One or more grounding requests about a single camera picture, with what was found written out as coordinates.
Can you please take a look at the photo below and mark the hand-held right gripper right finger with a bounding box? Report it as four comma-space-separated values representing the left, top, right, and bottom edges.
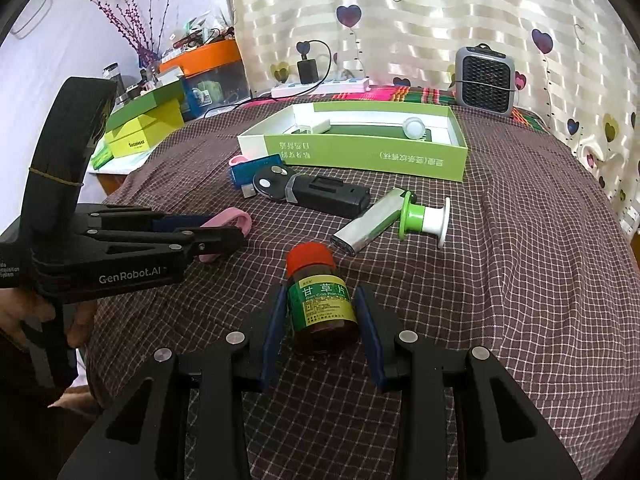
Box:
354, 284, 583, 480

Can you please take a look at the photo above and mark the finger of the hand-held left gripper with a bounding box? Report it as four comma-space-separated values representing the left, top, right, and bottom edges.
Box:
87, 227, 247, 267
75, 204, 218, 233

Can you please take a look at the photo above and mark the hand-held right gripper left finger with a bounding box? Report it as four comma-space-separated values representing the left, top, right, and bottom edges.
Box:
57, 282, 291, 480

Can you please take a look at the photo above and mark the brown medicine bottle red cap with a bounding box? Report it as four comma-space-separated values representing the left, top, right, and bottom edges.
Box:
285, 241, 360, 357

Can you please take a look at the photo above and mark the blue rectangular case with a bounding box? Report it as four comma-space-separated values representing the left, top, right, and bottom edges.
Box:
229, 155, 286, 197

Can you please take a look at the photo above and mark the silver rectangular lighter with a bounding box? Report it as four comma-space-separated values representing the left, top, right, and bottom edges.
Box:
331, 187, 408, 257

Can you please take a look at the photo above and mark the black folding device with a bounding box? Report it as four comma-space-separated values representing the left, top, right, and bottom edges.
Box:
252, 165, 372, 220

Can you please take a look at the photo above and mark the green white spool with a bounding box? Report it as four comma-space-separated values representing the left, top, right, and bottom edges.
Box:
397, 191, 452, 250

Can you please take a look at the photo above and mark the green white cardboard box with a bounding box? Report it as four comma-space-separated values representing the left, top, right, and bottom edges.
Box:
236, 101, 469, 182

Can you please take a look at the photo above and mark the person's left hand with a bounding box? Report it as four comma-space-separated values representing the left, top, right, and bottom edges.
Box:
0, 287, 98, 350

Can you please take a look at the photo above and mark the yellow box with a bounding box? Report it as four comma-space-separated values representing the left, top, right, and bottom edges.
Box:
104, 100, 185, 160

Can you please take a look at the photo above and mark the small green packet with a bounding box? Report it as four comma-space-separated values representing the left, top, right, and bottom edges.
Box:
90, 140, 113, 170

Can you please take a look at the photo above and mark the blue mug picture box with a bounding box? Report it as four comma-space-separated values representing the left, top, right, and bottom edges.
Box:
180, 79, 223, 122

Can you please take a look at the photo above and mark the brown checked bedspread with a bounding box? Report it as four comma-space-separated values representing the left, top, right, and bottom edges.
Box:
85, 87, 640, 480

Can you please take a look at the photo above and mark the small white box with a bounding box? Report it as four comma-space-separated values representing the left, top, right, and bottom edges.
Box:
292, 119, 333, 135

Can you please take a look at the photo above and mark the jar with black lid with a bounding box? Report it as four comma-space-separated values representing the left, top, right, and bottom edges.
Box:
102, 62, 123, 98

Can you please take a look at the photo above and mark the clear storage bin orange lid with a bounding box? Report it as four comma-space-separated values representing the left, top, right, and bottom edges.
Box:
159, 39, 251, 122

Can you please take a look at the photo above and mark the purple dried flower vase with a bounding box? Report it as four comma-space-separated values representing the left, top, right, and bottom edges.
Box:
80, 0, 182, 68

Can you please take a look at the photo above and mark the white power strip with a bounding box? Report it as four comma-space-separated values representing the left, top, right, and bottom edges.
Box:
270, 77, 372, 100

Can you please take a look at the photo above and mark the pile of small packets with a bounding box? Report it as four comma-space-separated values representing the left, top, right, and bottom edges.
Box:
170, 10, 236, 53

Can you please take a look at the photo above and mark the grey space heater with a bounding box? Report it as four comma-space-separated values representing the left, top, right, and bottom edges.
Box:
454, 43, 521, 118

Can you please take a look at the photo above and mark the heart print curtain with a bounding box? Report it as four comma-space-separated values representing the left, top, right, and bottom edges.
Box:
220, 0, 640, 241

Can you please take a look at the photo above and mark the black charger cable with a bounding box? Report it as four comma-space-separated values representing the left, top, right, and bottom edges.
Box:
202, 39, 333, 118

